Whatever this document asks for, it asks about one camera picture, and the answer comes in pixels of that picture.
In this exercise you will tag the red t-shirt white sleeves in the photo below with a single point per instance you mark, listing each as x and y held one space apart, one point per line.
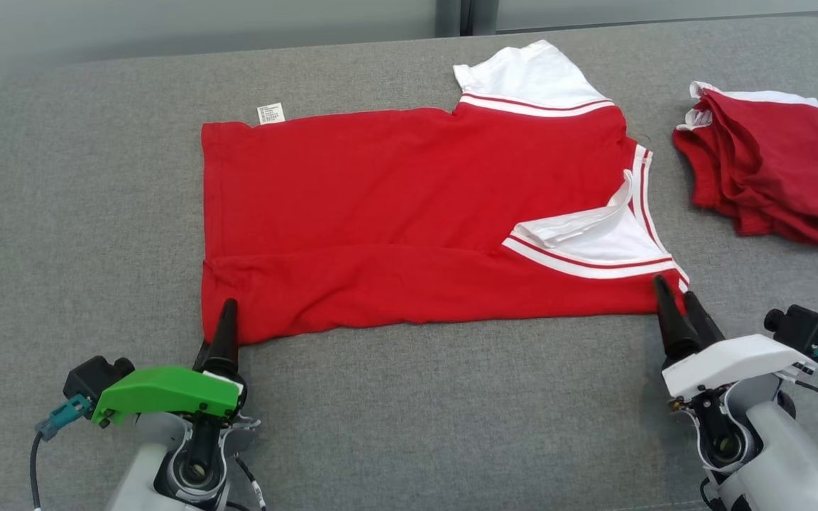
380 191

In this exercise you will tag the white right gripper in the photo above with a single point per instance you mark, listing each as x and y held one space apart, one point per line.
728 362

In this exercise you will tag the red basketball jersey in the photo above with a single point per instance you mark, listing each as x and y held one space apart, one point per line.
771 163

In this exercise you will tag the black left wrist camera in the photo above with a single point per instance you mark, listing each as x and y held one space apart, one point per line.
93 372

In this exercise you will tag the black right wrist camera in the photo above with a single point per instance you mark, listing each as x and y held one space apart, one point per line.
803 330

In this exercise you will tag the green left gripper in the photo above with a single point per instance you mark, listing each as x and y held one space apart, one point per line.
167 390

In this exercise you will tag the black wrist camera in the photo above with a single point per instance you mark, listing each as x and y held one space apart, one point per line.
803 330
93 372

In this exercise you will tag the grey metal partition post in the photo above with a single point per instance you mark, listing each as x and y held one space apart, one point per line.
466 18

